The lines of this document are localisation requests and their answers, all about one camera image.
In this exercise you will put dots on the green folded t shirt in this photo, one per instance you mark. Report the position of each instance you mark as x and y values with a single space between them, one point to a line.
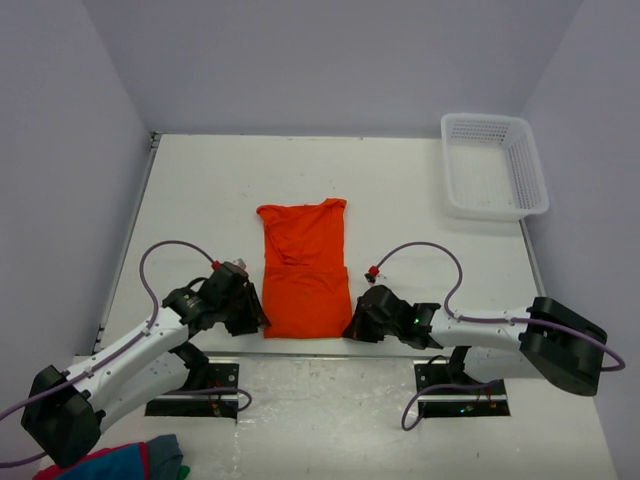
183 473

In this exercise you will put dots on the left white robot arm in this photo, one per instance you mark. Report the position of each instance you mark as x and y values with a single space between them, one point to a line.
70 409

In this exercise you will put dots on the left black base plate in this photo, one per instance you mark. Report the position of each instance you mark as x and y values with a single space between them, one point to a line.
215 375

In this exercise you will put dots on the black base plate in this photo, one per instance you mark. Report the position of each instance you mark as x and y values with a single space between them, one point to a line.
455 403
215 375

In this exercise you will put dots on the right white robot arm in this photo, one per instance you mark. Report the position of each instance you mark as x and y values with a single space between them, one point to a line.
546 340

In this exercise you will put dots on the grey folded t shirt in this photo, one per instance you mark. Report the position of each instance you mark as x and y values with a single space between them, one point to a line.
165 457

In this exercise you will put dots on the teal folded t shirt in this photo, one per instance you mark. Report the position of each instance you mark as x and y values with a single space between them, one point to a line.
120 462

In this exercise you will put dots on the pink folded t shirt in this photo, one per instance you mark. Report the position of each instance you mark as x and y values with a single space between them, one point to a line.
125 452

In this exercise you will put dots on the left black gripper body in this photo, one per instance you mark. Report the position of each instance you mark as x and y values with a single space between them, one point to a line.
245 306

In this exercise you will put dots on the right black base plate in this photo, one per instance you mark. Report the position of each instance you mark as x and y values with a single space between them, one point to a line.
455 403

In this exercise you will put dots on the white plastic basket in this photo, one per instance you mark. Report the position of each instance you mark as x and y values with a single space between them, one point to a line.
492 168

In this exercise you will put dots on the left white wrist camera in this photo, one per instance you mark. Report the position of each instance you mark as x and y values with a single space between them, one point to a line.
239 262

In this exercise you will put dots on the orange t shirt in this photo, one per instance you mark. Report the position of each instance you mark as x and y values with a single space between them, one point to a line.
305 292

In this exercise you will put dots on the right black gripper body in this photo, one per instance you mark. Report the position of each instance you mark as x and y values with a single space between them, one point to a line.
373 314

